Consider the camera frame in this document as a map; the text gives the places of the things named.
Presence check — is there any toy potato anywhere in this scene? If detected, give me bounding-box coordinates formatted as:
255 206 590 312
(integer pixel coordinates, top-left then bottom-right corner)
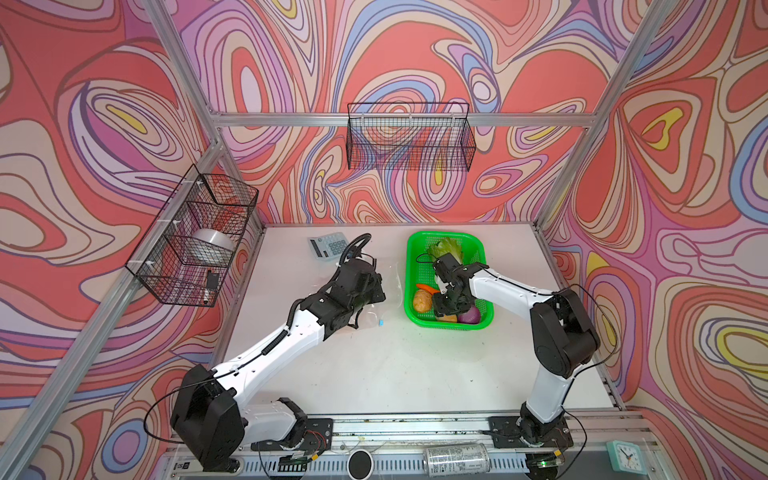
412 289 433 314

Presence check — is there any clear zip top bag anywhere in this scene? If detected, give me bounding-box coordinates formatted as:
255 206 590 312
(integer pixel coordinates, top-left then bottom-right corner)
359 257 404 330

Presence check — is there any green plastic basket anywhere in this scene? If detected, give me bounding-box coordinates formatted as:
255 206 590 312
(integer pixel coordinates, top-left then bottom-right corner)
403 231 495 331

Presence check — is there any orange toy carrot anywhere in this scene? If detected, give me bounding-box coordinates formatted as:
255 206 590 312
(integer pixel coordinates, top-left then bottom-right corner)
417 284 440 295

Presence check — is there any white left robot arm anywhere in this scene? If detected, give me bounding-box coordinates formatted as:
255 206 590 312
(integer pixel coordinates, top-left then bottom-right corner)
170 258 386 472

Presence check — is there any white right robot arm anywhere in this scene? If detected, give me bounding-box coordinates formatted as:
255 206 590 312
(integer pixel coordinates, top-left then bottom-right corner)
433 253 601 425

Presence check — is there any purple toy onion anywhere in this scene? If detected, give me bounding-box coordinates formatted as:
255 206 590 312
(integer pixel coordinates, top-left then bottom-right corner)
458 305 482 325

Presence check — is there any toy napa cabbage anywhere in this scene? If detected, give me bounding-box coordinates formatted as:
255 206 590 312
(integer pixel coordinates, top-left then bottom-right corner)
427 237 464 264

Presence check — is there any light blue calculator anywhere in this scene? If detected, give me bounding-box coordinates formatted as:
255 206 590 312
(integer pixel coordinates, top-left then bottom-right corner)
308 232 348 261

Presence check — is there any white roll in basket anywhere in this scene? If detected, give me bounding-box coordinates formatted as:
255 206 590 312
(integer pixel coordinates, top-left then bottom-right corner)
188 228 235 266

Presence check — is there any black round speaker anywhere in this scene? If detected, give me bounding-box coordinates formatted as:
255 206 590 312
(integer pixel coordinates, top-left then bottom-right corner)
346 449 374 480

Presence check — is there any silver drink can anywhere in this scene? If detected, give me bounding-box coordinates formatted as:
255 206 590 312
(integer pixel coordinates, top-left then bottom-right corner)
423 443 491 478

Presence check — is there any teal small clock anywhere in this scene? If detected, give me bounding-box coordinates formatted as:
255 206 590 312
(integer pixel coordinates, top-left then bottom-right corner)
606 440 647 475

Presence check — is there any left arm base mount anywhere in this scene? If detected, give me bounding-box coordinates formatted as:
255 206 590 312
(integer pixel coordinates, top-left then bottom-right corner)
251 417 334 453

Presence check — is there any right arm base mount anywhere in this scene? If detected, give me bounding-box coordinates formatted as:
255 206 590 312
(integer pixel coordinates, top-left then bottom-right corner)
485 413 574 450

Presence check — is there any black wire basket left wall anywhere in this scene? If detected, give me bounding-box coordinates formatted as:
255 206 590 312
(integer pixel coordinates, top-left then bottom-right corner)
125 166 259 307

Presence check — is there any black wire basket wall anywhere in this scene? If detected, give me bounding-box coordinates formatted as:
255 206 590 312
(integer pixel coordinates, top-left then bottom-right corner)
125 166 259 307
346 100 477 172

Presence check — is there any black wire basket back wall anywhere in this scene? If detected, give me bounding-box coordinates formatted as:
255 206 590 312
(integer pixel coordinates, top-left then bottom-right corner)
346 100 477 172

